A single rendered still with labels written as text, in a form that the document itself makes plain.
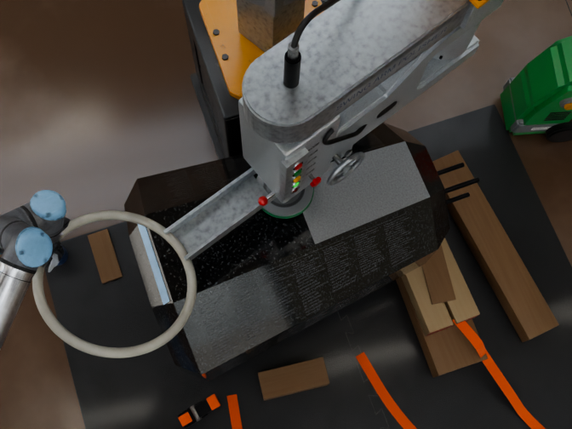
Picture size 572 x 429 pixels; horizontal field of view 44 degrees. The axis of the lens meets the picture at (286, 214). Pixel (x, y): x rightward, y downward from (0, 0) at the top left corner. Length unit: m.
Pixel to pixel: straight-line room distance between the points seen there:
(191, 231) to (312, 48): 0.78
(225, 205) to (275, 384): 1.11
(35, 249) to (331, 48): 0.90
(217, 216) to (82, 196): 1.41
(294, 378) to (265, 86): 1.70
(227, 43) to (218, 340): 1.19
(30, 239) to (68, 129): 2.02
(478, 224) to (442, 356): 0.66
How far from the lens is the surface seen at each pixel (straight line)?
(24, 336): 3.57
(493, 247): 3.51
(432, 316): 3.24
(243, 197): 2.38
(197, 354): 2.71
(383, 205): 2.67
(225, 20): 3.05
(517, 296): 3.49
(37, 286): 2.20
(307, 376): 3.23
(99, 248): 3.53
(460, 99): 3.88
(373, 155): 2.73
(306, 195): 2.59
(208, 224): 2.35
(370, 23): 1.95
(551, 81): 3.52
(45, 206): 1.99
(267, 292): 2.64
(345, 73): 1.87
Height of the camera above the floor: 3.36
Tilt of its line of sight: 73 degrees down
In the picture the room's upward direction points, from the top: 5 degrees clockwise
